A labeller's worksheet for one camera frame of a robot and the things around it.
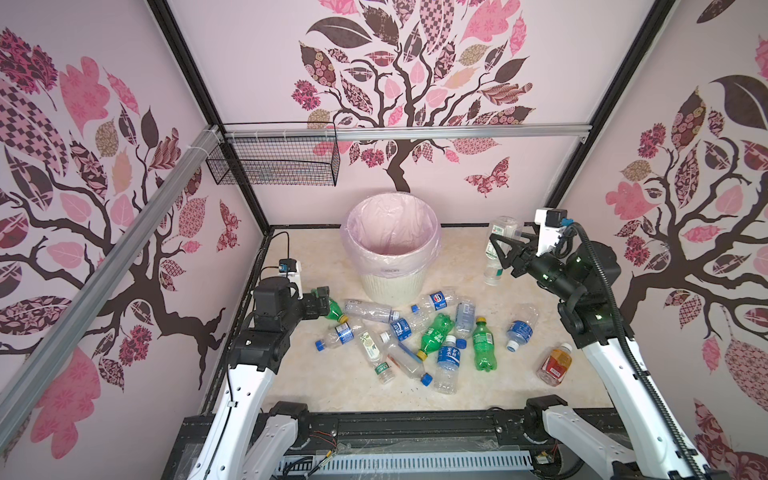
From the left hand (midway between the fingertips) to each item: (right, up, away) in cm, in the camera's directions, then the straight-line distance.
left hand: (312, 294), depth 75 cm
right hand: (+45, +15, -11) cm, 49 cm away
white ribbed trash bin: (+21, -1, +15) cm, 26 cm away
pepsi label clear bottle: (+35, -5, +18) cm, 39 cm away
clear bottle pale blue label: (+43, -11, +15) cm, 47 cm away
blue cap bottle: (+5, -14, +11) cm, 18 cm away
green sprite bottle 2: (+47, -16, +8) cm, 50 cm away
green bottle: (+3, -8, +16) cm, 18 cm away
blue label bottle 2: (+64, -10, +20) cm, 68 cm away
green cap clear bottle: (+16, -18, +7) cm, 25 cm away
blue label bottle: (+24, -12, +11) cm, 28 cm away
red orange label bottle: (+64, -20, +4) cm, 68 cm away
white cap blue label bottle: (+36, -20, +5) cm, 42 cm away
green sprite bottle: (+33, -13, +11) cm, 37 cm away
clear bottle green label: (+44, +7, -8) cm, 45 cm away
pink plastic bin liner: (+21, +17, +26) cm, 37 cm away
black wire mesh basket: (-16, +43, +20) cm, 50 cm away
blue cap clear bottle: (+24, -21, +13) cm, 34 cm away
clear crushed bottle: (+13, -8, +16) cm, 23 cm away
